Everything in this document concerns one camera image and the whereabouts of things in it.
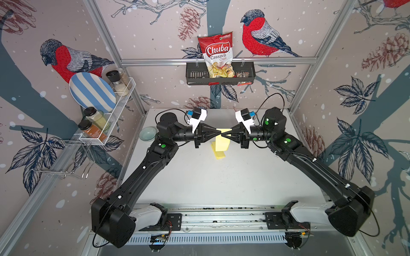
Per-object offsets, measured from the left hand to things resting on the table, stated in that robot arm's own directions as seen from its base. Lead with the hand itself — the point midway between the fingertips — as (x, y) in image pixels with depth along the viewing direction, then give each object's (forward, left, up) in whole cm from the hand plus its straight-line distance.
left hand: (221, 131), depth 59 cm
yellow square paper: (-1, -1, -6) cm, 7 cm away
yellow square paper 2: (+12, -1, -41) cm, 43 cm away
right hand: (+1, -1, -2) cm, 3 cm away
